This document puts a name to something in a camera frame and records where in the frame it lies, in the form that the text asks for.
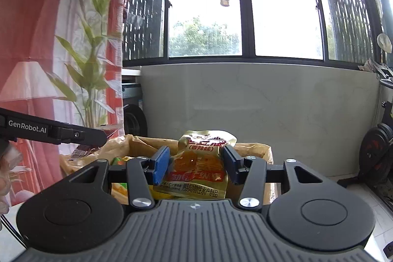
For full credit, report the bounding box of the pale hanging cloth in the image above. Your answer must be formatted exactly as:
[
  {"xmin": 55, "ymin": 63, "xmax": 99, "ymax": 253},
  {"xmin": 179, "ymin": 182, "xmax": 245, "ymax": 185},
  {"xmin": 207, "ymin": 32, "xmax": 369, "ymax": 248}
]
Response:
[{"xmin": 377, "ymin": 33, "xmax": 393, "ymax": 53}]

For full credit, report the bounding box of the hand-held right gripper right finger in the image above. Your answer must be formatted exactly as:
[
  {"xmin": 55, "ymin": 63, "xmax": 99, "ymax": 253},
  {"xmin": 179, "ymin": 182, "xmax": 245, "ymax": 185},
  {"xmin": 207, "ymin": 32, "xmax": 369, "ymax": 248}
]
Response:
[{"xmin": 222, "ymin": 145, "xmax": 340, "ymax": 209}]

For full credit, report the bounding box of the black-framed window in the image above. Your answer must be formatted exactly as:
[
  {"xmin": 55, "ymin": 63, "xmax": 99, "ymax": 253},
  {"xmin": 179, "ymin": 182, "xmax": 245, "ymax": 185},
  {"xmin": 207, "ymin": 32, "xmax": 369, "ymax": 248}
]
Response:
[{"xmin": 122, "ymin": 0, "xmax": 393, "ymax": 70}]

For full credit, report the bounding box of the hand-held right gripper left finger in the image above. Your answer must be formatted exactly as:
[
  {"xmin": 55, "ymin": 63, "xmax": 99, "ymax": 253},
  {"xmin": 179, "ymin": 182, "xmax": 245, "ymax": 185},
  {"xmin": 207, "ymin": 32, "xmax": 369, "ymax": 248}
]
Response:
[{"xmin": 64, "ymin": 146, "xmax": 171, "ymax": 208}]

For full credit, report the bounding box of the brown cardboard box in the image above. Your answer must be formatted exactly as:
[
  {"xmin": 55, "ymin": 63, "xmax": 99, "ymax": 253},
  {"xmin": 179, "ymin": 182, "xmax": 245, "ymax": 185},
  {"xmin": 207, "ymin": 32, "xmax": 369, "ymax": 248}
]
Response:
[{"xmin": 60, "ymin": 134, "xmax": 278, "ymax": 210}]

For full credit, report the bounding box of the pale yellow snack packet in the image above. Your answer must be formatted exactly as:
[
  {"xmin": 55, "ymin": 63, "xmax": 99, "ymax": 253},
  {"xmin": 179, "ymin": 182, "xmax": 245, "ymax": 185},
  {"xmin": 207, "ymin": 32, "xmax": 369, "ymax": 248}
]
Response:
[{"xmin": 149, "ymin": 130, "xmax": 238, "ymax": 199}]

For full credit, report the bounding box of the green chip bag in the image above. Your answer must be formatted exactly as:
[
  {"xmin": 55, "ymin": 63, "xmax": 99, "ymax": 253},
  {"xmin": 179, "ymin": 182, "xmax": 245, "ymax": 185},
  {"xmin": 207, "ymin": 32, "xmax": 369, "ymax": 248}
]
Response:
[{"xmin": 111, "ymin": 156, "xmax": 136, "ymax": 204}]

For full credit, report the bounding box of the black exercise bike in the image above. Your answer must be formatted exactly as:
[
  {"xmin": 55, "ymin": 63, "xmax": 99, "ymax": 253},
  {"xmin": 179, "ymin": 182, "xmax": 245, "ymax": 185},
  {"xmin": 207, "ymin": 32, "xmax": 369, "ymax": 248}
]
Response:
[{"xmin": 337, "ymin": 61, "xmax": 393, "ymax": 207}]

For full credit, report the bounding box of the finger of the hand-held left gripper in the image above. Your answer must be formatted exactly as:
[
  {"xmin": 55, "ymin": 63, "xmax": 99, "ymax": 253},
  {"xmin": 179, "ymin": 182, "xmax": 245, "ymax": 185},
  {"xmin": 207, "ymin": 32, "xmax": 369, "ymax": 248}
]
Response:
[{"xmin": 51, "ymin": 124, "xmax": 109, "ymax": 147}]

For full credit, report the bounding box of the red printed curtain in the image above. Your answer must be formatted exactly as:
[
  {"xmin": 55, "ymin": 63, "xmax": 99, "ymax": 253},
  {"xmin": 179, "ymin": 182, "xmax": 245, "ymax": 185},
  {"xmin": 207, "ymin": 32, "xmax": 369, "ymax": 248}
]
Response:
[{"xmin": 0, "ymin": 0, "xmax": 134, "ymax": 216}]

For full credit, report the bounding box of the dark red snack packet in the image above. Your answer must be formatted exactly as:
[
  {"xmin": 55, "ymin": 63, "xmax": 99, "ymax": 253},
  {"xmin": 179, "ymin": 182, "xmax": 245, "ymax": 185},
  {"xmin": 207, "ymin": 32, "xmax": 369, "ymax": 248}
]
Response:
[{"xmin": 70, "ymin": 144, "xmax": 100, "ymax": 159}]

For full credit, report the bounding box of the washing machine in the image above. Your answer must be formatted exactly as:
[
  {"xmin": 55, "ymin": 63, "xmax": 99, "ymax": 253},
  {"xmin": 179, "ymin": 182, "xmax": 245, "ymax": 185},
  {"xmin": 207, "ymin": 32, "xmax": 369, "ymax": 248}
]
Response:
[{"xmin": 121, "ymin": 82, "xmax": 148, "ymax": 137}]

